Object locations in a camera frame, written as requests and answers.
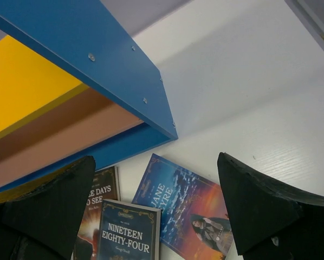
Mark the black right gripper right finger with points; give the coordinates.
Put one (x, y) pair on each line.
(269, 218)

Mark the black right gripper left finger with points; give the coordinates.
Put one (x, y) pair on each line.
(40, 219)

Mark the Three Days To See book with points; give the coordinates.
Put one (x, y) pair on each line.
(105, 186)

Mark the Nineteen Eighty-Four book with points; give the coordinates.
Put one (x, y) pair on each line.
(128, 231)

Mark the Jane Eyre blue book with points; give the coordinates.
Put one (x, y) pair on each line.
(194, 219)

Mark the blue yellow wooden bookshelf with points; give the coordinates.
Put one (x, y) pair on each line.
(73, 83)

